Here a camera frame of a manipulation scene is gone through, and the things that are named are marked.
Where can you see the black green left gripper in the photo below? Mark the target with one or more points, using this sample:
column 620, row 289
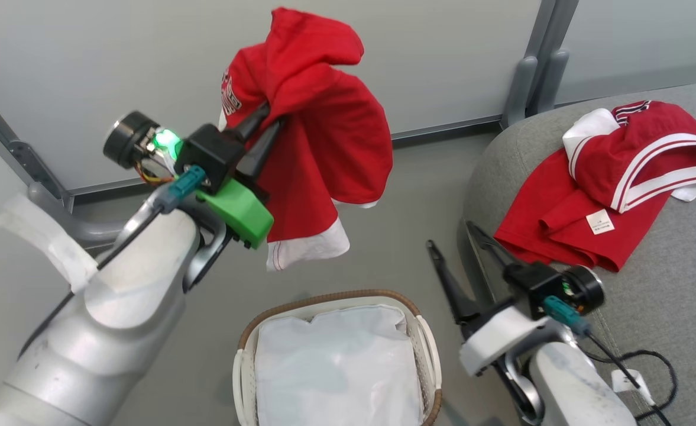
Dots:
column 211, row 151

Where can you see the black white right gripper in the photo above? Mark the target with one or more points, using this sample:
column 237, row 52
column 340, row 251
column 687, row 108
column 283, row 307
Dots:
column 495, row 340

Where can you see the red shirt with white hem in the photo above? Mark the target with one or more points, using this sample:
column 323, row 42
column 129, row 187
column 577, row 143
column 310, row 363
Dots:
column 324, row 130

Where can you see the red shirt with striped collar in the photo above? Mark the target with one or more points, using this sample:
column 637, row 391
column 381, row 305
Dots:
column 549, row 201

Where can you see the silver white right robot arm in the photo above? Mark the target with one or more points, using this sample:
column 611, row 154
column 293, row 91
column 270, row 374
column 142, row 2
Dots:
column 572, row 390

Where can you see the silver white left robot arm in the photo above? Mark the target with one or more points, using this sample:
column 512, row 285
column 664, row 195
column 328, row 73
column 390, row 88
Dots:
column 87, row 343

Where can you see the grey fabric sofa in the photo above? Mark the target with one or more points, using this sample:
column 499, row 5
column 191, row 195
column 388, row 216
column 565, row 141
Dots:
column 679, row 284

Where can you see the white basket with wicker rim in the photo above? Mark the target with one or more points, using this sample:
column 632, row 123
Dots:
column 427, row 355

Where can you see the white fabric basket liner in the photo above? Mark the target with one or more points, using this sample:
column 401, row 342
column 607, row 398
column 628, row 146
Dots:
column 336, row 367

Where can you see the white tape wrap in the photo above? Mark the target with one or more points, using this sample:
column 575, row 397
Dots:
column 46, row 239

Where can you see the round black right wrist camera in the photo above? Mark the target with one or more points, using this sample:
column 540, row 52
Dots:
column 587, row 290

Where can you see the round black wrist camera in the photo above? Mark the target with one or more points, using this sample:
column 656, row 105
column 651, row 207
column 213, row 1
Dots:
column 587, row 290
column 129, row 139

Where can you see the round black left wrist camera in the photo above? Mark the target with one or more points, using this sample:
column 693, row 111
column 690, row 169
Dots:
column 129, row 139

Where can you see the grey partition floor rail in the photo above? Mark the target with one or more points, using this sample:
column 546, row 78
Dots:
column 430, row 131

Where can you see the grey partition post with foot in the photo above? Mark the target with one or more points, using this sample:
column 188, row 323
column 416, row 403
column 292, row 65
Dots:
column 552, row 77
column 520, row 89

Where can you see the grey slanted partition frame bar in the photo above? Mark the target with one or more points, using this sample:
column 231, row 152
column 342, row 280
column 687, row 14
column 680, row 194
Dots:
column 22, row 157

